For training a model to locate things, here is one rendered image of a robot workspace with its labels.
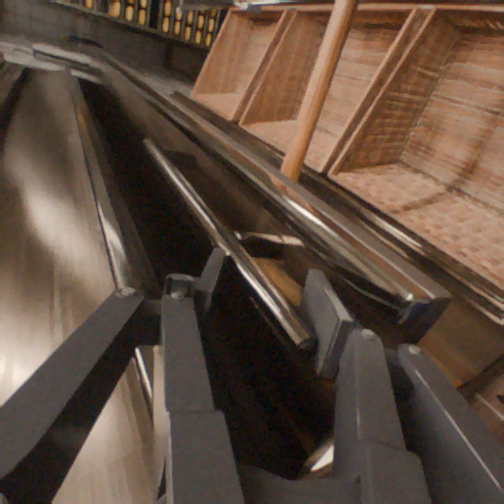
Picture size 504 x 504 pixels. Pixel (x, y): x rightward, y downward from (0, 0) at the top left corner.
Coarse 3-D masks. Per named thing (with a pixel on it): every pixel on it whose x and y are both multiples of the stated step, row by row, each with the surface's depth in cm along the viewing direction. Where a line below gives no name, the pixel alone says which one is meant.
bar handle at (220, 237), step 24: (144, 144) 37; (168, 168) 30; (192, 192) 26; (192, 216) 25; (216, 216) 24; (216, 240) 21; (240, 240) 22; (264, 240) 23; (240, 264) 19; (264, 288) 17; (264, 312) 16; (288, 312) 16; (288, 336) 15; (312, 336) 15
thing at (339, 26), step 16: (336, 0) 39; (352, 0) 38; (336, 16) 39; (352, 16) 39; (336, 32) 40; (320, 48) 42; (336, 48) 41; (320, 64) 42; (336, 64) 42; (320, 80) 42; (320, 96) 43; (304, 112) 45; (320, 112) 45; (304, 128) 45; (304, 144) 47; (288, 160) 48; (288, 176) 49
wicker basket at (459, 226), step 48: (480, 48) 77; (384, 96) 81; (432, 96) 89; (480, 96) 78; (384, 144) 92; (432, 144) 89; (384, 192) 83; (432, 192) 84; (480, 192) 80; (432, 240) 65; (480, 240) 66
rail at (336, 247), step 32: (160, 96) 48; (192, 128) 35; (224, 160) 29; (256, 192) 24; (288, 192) 22; (288, 224) 21; (320, 224) 19; (320, 256) 19; (352, 256) 17; (352, 288) 17; (384, 288) 15; (416, 288) 15
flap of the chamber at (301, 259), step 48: (96, 48) 130; (96, 96) 114; (192, 144) 40; (240, 144) 34; (144, 192) 55; (240, 192) 30; (192, 240) 37; (288, 240) 24; (240, 288) 29; (288, 288) 24; (336, 288) 20; (432, 288) 16; (240, 336) 28; (384, 336) 17; (240, 384) 28; (288, 384) 23; (288, 432) 22; (288, 480) 22
